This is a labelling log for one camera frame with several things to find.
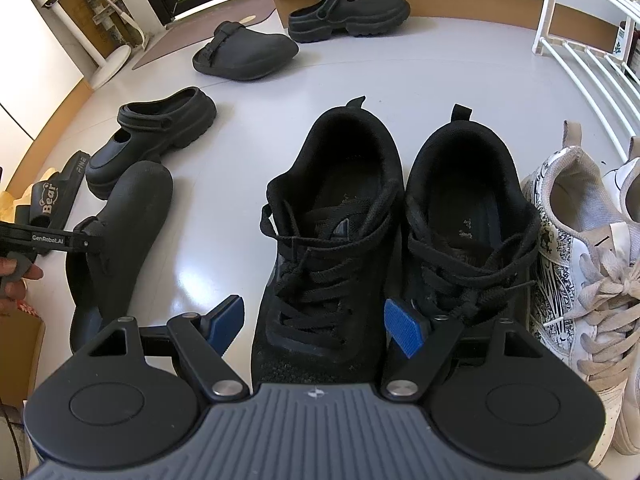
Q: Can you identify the white standing fan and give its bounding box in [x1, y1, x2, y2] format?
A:
[20, 0, 132, 90]

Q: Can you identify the plain white sneaker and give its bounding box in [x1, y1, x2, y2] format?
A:
[600, 135, 640, 226]

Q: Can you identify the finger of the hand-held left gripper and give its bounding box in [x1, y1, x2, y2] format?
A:
[70, 216, 107, 261]

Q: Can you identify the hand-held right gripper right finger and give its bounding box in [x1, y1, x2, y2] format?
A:
[380, 297, 541, 401]

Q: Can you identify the white patterned sneaker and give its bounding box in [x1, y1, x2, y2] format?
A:
[520, 120, 640, 467]

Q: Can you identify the black lace-up sneaker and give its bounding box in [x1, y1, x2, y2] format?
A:
[400, 104, 543, 361]
[249, 96, 406, 393]

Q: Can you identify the brown door mat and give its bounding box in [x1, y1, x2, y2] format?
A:
[131, 0, 277, 69]

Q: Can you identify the black strap mule clog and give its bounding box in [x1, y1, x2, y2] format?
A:
[65, 160, 174, 353]
[192, 20, 301, 82]

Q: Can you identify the white mop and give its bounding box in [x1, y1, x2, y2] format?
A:
[75, 0, 147, 51]

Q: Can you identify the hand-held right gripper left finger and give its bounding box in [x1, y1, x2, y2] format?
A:
[87, 295, 248, 401]

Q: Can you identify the white side cabinet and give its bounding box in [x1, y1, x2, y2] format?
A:
[0, 0, 85, 143]

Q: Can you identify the white shoe rack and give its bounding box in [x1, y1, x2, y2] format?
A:
[531, 0, 640, 163]

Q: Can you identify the brown glass bottle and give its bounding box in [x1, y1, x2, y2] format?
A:
[620, 19, 640, 63]

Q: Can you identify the person's left hand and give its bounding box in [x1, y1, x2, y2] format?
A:
[0, 256, 44, 317]

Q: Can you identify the cardboard box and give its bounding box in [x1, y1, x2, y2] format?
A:
[0, 300, 47, 408]

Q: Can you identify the black platform clog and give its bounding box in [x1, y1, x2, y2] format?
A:
[85, 86, 218, 199]
[287, 0, 412, 44]

